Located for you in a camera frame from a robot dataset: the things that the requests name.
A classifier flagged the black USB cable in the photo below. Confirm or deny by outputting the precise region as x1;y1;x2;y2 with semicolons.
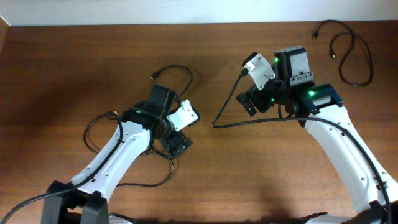
312;19;374;87
83;64;194;188

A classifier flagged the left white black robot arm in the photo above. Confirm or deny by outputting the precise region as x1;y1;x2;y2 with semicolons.
40;85;200;224

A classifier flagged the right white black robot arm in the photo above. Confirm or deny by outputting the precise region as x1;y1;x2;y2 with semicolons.
236;46;397;223

